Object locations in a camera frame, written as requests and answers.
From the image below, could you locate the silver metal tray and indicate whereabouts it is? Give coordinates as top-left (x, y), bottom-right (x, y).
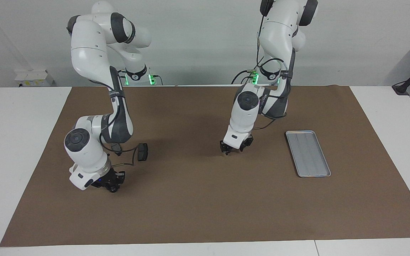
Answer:
top-left (285, 130), bottom-right (332, 178)

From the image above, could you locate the brown table mat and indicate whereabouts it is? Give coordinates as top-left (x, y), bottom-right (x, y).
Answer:
top-left (0, 85), bottom-right (410, 247)

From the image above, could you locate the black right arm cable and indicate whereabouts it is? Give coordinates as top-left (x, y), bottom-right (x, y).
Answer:
top-left (90, 79), bottom-right (140, 168)

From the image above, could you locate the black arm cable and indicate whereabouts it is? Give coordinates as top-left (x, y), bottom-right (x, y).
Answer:
top-left (251, 14), bottom-right (293, 130)
top-left (90, 79), bottom-right (140, 168)

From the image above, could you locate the black base cable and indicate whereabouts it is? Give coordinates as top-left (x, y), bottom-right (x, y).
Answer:
top-left (118, 69), bottom-right (163, 86)
top-left (231, 69), bottom-right (262, 86)

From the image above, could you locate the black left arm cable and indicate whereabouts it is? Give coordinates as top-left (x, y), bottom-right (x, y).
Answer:
top-left (251, 14), bottom-right (293, 130)

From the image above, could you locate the white wall box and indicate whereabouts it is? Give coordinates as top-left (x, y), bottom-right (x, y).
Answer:
top-left (15, 69), bottom-right (54, 87)

